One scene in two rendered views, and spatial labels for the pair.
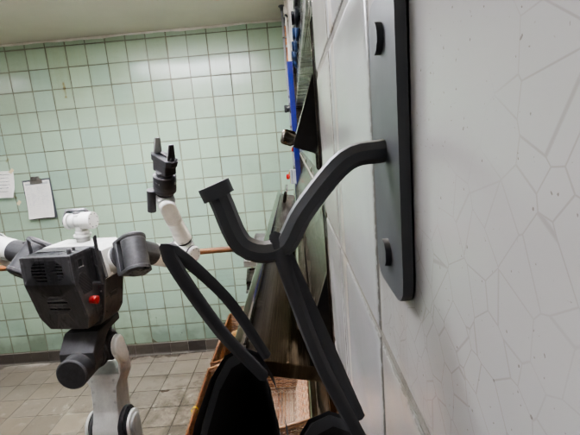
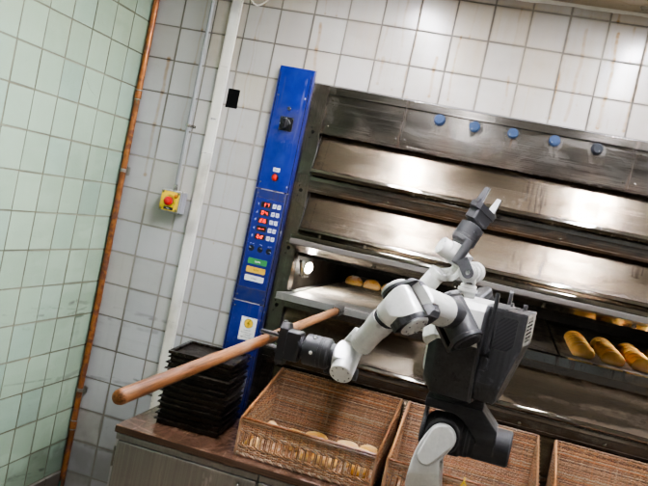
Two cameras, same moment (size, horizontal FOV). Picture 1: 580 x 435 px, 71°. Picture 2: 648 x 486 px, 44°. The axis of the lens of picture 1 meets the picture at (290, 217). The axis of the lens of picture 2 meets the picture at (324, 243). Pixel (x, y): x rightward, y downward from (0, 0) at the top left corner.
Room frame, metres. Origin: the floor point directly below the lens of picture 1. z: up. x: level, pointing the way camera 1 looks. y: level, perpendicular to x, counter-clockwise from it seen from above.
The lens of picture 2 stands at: (1.49, 3.33, 1.61)
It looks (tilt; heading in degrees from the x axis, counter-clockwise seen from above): 3 degrees down; 282
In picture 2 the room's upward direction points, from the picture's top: 12 degrees clockwise
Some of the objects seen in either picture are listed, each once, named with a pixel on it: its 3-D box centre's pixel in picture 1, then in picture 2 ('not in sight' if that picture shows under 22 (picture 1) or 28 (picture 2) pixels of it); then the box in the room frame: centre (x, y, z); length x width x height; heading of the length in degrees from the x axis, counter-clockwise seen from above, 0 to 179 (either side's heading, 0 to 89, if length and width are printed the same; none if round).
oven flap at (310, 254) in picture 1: (307, 190); (507, 256); (1.42, -0.07, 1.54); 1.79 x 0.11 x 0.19; 179
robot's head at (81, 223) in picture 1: (81, 223); (471, 276); (1.54, 0.80, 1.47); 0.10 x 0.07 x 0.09; 80
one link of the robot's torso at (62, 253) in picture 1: (79, 279); (475, 343); (1.48, 0.81, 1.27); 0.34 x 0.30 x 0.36; 80
